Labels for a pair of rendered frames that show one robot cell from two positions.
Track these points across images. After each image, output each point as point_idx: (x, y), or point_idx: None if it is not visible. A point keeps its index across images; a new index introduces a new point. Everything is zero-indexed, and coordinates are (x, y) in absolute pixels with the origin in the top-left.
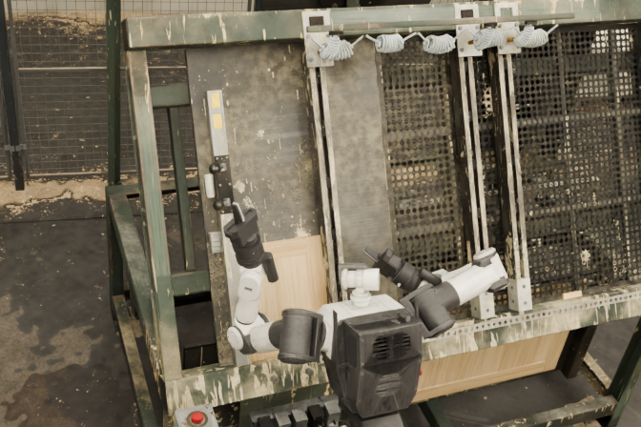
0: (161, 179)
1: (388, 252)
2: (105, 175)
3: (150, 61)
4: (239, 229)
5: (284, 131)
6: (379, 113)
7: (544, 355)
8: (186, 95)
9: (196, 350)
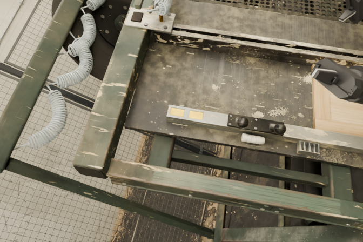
0: (209, 208)
1: None
2: (199, 240)
3: (146, 199)
4: (350, 75)
5: (217, 69)
6: (220, 5)
7: None
8: (165, 139)
9: None
